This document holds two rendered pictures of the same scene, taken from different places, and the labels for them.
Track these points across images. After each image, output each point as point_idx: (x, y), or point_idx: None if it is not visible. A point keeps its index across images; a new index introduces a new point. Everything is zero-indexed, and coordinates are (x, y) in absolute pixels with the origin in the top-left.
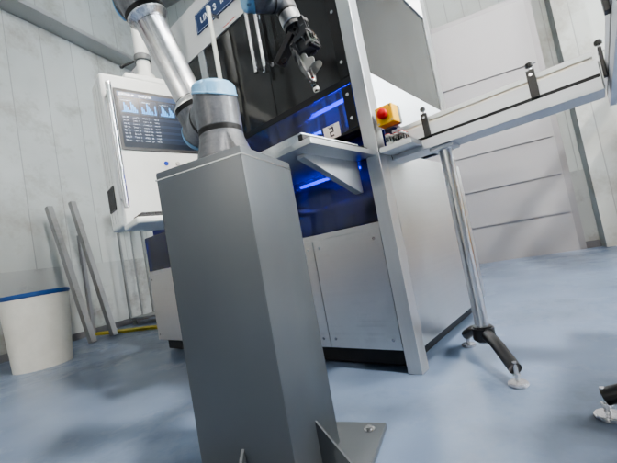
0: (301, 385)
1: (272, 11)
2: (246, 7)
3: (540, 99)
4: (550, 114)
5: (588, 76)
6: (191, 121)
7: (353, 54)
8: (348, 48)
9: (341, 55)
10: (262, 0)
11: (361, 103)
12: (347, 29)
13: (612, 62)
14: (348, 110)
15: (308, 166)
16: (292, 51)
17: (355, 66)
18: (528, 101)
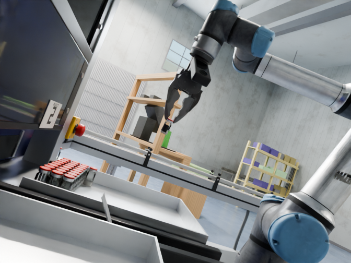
0: None
1: (231, 44)
2: (264, 56)
3: (63, 144)
4: None
5: (71, 140)
6: None
7: (103, 35)
8: (107, 22)
9: (104, 18)
10: (247, 58)
11: (77, 99)
12: (117, 2)
13: (106, 159)
14: (71, 97)
15: None
16: (200, 95)
17: (97, 51)
18: (62, 143)
